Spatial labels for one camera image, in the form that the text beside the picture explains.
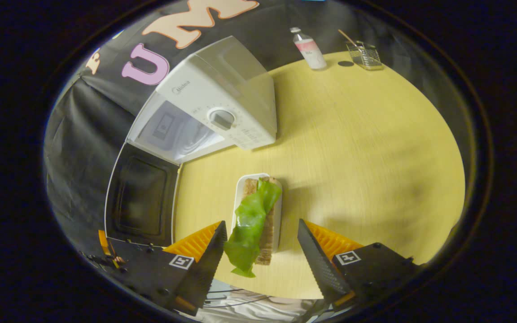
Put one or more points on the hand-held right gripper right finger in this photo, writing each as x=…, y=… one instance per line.
x=319, y=269

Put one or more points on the clear bottle with pink label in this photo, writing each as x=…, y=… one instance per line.
x=311, y=50

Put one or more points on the wooden stick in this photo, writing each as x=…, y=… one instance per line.
x=346, y=37

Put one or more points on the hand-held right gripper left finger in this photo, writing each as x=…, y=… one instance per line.
x=207, y=269

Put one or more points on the green lettuce leaf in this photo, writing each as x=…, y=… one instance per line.
x=249, y=224

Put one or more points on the small black cap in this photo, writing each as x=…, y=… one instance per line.
x=345, y=63

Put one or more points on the white rectangular tray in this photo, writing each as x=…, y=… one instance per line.
x=239, y=193

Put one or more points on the brown bread sandwich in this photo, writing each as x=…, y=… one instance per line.
x=268, y=237

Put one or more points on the person's white clothing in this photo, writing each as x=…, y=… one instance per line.
x=258, y=309

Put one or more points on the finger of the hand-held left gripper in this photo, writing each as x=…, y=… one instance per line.
x=103, y=244

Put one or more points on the white microwave oven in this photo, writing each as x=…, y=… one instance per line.
x=236, y=89

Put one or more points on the square glass container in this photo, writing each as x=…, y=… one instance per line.
x=366, y=57

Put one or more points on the black backdrop cloth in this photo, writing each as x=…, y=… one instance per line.
x=74, y=134

